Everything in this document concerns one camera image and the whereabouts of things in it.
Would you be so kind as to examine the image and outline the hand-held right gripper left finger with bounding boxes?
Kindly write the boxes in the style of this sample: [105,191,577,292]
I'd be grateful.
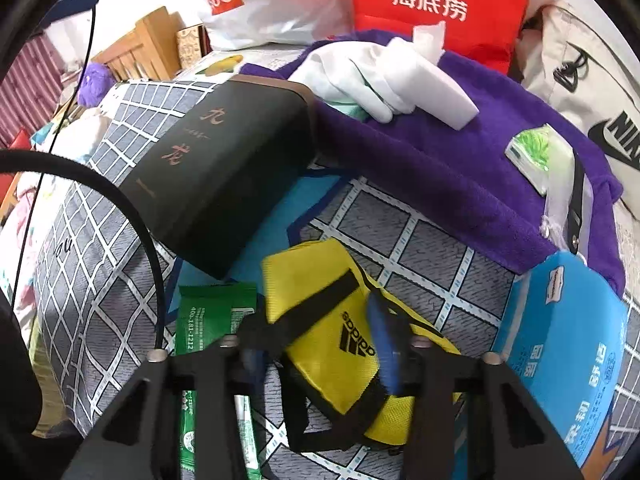
[60,312,273,480]

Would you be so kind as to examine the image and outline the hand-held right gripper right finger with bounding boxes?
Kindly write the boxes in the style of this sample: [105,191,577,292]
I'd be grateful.
[366,295,583,480]

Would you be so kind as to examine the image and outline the yellow sports bag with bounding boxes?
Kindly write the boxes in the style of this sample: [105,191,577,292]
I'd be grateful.
[260,238,464,454]

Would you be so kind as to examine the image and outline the black watch strap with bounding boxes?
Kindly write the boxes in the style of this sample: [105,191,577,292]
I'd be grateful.
[567,159,587,254]

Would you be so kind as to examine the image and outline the white foam block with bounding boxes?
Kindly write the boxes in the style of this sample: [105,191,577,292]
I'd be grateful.
[389,39,479,131]

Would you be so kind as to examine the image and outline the white gloves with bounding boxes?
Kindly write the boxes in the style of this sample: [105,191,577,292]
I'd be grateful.
[299,36,417,124]

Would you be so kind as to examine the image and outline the white paper tissue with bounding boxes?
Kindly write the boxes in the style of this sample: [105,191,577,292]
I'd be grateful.
[412,21,447,59]

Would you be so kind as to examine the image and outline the green wet wipe packet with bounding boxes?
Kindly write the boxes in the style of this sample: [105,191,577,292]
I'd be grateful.
[174,281,264,480]

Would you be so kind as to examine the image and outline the grey grid bedsheet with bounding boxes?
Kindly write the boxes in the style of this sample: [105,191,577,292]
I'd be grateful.
[30,42,640,480]

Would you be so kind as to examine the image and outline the purple towel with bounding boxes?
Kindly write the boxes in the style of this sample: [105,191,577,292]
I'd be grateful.
[239,29,627,297]

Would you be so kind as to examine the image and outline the blue tissue pack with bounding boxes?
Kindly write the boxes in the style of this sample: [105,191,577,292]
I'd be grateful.
[491,251,629,469]

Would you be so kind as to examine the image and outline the dark green box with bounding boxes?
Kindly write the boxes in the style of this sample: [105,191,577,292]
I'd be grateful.
[119,73,318,281]

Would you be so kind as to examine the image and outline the green tissue pack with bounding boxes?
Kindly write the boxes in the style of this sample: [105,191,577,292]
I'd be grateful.
[504,126,557,197]

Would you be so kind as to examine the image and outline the purple plush toy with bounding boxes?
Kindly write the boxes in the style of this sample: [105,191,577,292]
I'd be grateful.
[76,61,114,107]

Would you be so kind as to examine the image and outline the brown patterned box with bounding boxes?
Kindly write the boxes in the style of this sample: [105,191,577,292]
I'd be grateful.
[174,23,212,71]

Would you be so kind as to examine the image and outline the white canvas bag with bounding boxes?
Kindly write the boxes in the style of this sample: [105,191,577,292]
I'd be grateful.
[514,2,640,212]

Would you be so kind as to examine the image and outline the red striped cloth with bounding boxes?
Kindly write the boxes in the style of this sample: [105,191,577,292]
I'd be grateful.
[0,34,67,147]

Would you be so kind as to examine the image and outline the white plastic bag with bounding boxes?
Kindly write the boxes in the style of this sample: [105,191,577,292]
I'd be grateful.
[187,0,357,52]

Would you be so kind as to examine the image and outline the thick black cable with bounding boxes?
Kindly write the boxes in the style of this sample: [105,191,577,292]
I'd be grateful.
[0,148,167,357]

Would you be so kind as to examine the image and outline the thin black cable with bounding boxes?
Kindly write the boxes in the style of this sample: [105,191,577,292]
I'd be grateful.
[12,0,97,312]

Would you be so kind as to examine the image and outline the wooden bed frame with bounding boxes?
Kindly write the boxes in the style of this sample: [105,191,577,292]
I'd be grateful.
[92,6,184,84]

